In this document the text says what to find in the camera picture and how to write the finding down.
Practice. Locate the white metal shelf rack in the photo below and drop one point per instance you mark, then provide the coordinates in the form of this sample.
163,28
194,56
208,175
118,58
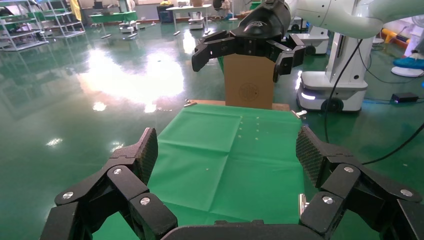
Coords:
26,45
68,34

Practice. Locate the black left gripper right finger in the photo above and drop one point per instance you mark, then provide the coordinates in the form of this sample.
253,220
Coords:
341,180

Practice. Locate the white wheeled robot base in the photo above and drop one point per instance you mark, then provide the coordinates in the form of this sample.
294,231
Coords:
318,38

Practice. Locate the dark blue bin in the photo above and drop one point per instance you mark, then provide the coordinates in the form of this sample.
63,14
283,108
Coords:
165,15

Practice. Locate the silver binder clip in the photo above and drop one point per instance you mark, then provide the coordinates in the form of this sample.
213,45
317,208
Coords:
299,114
190,103

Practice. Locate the yellow padded bar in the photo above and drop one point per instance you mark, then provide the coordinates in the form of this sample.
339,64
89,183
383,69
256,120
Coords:
394,37

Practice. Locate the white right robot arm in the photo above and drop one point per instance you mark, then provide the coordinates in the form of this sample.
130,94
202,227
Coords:
348,16

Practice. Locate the black power adapter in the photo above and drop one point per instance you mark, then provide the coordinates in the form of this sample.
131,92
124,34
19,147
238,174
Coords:
404,97

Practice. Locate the blue fabric cover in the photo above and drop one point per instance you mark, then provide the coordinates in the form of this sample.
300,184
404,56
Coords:
409,63

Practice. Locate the yellow hanging cloth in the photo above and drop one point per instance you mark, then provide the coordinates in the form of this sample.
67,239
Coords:
76,10

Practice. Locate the green table cloth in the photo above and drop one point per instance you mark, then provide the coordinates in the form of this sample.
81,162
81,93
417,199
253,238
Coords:
215,165

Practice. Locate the white round stand base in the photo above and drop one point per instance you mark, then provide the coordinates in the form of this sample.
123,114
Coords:
405,72

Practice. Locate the white low cart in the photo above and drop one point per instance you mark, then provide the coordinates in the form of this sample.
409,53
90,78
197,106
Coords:
196,21
129,27

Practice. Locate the white robot column base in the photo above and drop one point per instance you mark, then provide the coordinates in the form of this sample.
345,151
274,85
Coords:
344,89

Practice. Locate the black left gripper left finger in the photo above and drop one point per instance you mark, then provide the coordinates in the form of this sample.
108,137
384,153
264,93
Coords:
126,185

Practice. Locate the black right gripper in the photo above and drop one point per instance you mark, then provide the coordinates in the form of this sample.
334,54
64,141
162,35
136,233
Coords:
261,20

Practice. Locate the white work table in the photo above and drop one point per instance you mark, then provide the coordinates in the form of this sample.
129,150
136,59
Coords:
188,7

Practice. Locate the green covered table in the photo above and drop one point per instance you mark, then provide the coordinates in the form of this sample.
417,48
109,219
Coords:
114,16

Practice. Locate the cardboard box with round logo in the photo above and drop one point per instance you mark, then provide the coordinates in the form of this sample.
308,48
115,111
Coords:
248,86

